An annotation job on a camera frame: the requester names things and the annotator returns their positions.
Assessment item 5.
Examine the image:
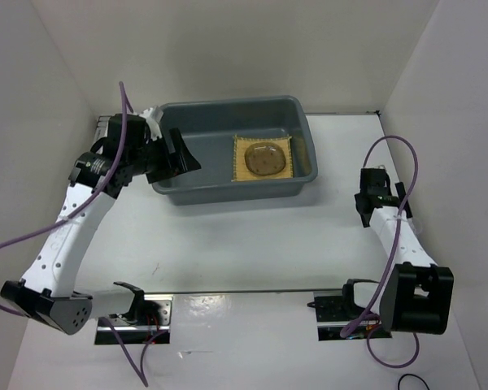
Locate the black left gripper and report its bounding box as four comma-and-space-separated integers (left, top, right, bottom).
129, 128, 202, 184

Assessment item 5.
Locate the clear plastic cup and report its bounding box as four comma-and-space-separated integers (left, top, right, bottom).
407, 217, 423, 236

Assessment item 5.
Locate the grey plastic bin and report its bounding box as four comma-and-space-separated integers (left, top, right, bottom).
153, 96, 318, 206

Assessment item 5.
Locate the clear square plate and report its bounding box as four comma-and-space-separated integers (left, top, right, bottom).
244, 142, 287, 176

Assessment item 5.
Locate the yellow bamboo mat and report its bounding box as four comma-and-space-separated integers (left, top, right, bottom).
233, 136, 294, 182

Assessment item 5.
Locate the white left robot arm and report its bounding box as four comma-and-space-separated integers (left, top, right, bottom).
0, 114, 201, 335

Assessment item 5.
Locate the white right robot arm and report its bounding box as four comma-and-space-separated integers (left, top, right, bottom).
340, 168, 454, 335

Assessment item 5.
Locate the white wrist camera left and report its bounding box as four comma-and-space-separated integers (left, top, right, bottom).
138, 106, 163, 141

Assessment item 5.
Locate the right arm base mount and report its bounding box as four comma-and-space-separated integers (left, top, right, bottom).
307, 289, 391, 341

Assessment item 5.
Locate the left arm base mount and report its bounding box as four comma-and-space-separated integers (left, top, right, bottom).
107, 294, 174, 345

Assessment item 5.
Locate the black cable loop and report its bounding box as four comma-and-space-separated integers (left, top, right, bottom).
397, 373, 430, 390

